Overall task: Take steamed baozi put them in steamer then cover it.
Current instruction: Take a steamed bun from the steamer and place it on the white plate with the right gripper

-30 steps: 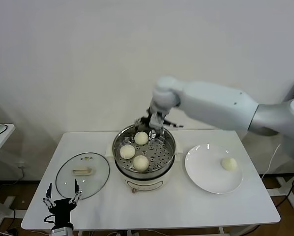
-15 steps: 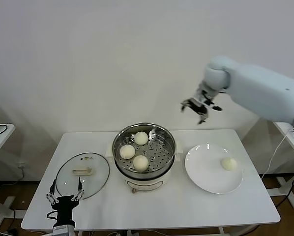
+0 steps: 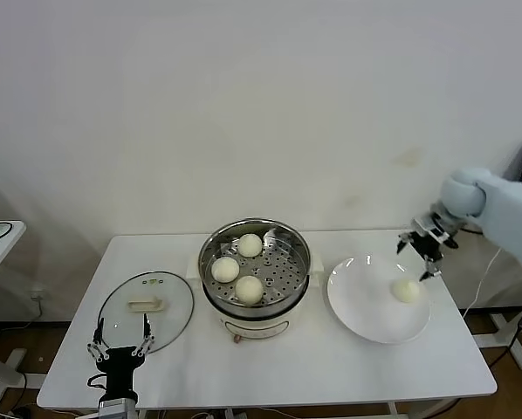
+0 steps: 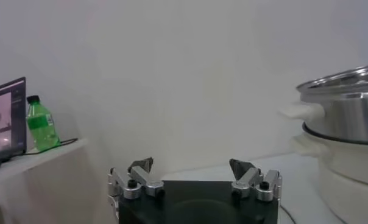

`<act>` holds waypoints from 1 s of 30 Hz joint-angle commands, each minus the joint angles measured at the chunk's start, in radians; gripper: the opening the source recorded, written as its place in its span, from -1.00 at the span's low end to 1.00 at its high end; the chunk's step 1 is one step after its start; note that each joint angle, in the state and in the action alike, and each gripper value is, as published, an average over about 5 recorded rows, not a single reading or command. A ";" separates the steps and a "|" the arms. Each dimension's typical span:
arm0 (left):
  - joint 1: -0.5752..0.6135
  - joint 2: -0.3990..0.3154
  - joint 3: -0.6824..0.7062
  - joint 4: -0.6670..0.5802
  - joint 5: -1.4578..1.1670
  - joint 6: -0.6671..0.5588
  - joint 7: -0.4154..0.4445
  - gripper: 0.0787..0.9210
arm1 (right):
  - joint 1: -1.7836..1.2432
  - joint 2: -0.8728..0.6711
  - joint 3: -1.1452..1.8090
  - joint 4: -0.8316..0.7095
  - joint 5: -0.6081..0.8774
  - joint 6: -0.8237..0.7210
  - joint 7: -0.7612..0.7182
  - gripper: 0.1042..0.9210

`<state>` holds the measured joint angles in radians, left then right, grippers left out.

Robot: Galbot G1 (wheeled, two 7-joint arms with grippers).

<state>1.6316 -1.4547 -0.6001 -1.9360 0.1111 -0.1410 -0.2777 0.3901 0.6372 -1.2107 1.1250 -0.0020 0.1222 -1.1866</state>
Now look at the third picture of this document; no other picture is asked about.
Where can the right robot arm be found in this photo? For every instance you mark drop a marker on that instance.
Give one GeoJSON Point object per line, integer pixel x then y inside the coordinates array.
{"type": "Point", "coordinates": [505, 205]}

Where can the white wall socket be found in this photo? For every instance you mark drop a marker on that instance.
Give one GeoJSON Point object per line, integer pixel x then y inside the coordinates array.
{"type": "Point", "coordinates": [38, 297]}

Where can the round glass lid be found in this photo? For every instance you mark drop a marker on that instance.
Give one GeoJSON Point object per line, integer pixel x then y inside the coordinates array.
{"type": "Point", "coordinates": [169, 301]}

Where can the cream electric cooker pot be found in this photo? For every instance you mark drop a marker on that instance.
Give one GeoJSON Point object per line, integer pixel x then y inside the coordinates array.
{"type": "Point", "coordinates": [261, 323]}

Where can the white round plate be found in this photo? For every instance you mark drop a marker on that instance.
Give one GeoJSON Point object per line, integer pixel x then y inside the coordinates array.
{"type": "Point", "coordinates": [366, 305]}

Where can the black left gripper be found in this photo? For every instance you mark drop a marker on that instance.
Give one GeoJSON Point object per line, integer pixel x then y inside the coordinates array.
{"type": "Point", "coordinates": [120, 362]}

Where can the white steamed baozi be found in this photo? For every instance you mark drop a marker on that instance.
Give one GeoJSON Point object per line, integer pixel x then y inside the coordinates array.
{"type": "Point", "coordinates": [249, 245]}
{"type": "Point", "coordinates": [405, 291]}
{"type": "Point", "coordinates": [249, 289]}
{"type": "Point", "coordinates": [225, 269]}

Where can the stainless steel steamer basket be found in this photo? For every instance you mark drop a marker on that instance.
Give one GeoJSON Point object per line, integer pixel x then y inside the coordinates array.
{"type": "Point", "coordinates": [283, 270]}

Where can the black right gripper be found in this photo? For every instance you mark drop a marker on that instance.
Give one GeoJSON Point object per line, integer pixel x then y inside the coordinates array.
{"type": "Point", "coordinates": [427, 245]}

